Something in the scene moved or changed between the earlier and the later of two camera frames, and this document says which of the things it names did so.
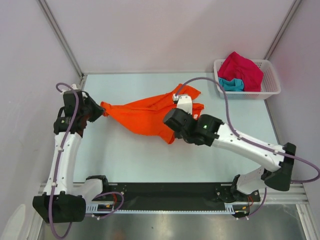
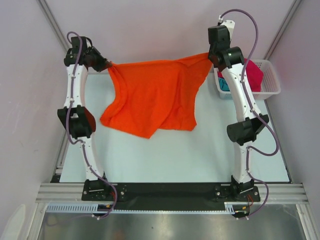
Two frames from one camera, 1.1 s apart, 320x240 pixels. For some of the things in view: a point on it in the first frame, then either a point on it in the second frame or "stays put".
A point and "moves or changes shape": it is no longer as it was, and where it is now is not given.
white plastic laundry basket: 270,84 stays put
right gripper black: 187,113 -> 229,38
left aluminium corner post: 46,11 stays put
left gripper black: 98,109 -> 102,63
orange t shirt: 145,115 moves or changes shape
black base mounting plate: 171,194 stays put
